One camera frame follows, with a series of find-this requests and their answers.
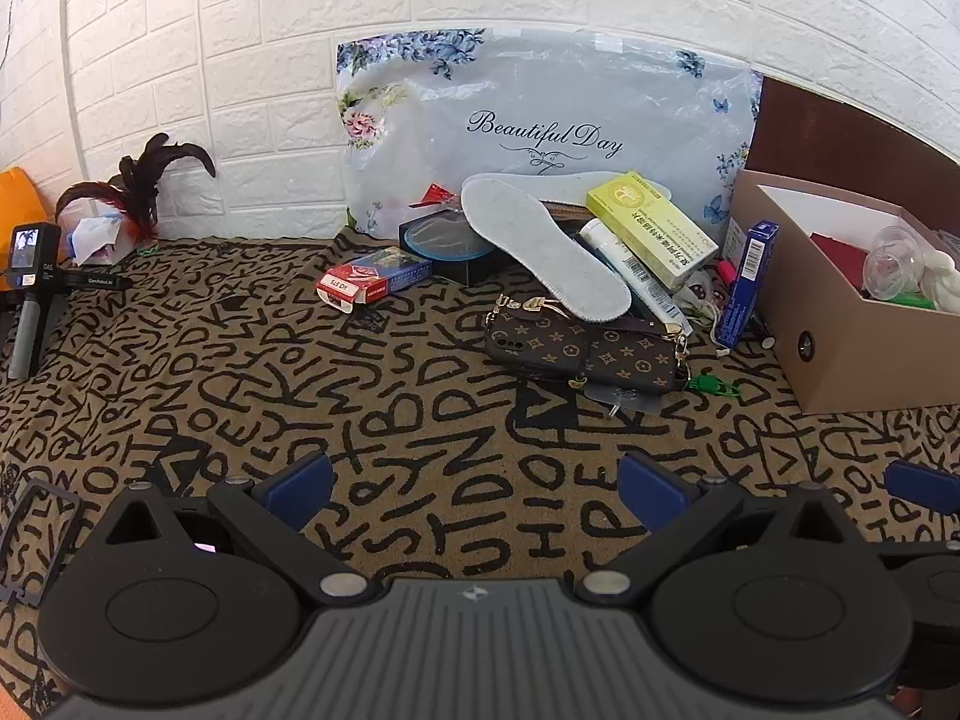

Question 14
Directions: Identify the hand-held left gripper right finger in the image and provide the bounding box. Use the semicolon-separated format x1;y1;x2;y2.
580;452;853;602

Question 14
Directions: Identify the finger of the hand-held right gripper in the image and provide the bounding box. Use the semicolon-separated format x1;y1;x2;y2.
874;460;960;567

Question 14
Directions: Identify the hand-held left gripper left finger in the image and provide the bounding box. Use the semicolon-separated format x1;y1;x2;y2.
103;452;376;605

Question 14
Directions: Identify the brown lettered desktop cloth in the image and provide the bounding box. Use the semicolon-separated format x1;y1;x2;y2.
0;235;960;720

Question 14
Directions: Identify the clear plastic hook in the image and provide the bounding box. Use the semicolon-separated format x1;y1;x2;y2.
583;381;659;422

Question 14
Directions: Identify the brown patterned pouch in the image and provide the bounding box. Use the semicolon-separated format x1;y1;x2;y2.
577;324;692;394

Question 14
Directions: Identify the brown cardboard box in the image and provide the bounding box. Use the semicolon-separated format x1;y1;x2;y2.
729;169;960;415

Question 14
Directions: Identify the brown patterned phone case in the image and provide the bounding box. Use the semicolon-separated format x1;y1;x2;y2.
484;306;593;378

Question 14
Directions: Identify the white figurine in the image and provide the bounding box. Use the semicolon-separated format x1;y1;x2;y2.
922;249;960;310

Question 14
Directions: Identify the red blue card box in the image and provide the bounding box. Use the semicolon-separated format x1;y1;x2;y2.
315;246;434;313

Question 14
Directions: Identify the clear plastic cup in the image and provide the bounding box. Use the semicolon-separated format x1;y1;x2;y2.
859;225;940;301

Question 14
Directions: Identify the tall blue box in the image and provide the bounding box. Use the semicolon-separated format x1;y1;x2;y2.
714;220;781;350

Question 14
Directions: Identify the white tube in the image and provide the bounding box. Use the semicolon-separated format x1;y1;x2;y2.
579;219;695;331

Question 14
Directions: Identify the red item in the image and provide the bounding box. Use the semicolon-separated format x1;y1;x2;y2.
810;232;875;290

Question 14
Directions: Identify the yellow green medicine box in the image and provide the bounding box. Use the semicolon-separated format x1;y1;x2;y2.
585;171;721;292

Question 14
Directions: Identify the black round-lid box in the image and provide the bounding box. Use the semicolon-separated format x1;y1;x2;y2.
397;211;511;287

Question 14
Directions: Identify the white shoe insole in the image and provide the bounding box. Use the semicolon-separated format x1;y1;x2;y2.
460;173;633;321

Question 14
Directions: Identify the crumpled clear plastic bag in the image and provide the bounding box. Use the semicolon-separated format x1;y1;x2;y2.
58;206;140;268

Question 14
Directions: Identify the dark feather bundle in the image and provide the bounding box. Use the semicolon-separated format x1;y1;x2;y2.
56;133;217;242

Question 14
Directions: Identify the brown wooden board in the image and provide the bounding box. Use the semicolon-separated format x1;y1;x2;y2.
746;73;960;220

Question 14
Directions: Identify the orange bag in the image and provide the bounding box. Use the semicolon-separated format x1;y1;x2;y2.
0;169;58;286

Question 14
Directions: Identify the floral plastic bag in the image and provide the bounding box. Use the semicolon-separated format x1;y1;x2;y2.
335;28;764;241

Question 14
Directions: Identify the white cable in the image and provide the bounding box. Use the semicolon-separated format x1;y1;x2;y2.
686;270;733;358

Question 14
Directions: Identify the black plastic frame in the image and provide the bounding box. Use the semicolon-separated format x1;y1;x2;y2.
0;481;83;608

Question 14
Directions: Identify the black camera on grip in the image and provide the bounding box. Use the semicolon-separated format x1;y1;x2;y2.
0;223;130;381

